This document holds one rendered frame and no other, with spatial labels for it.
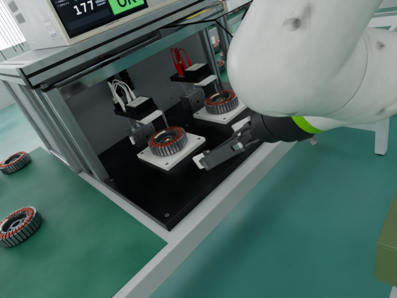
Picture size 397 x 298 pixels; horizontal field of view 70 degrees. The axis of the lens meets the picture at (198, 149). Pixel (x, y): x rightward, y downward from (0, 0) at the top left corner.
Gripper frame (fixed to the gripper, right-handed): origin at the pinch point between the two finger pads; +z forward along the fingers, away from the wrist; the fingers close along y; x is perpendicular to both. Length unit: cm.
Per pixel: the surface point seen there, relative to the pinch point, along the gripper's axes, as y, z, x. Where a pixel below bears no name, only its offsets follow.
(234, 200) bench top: -3.8, 2.8, -12.6
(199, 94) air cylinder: 25.7, 31.1, 14.4
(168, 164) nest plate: -6.4, 16.2, 2.5
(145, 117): -1.4, 21.0, 16.7
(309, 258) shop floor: 33, 44, -72
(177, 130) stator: 3.7, 19.6, 8.4
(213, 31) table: 137, 120, 57
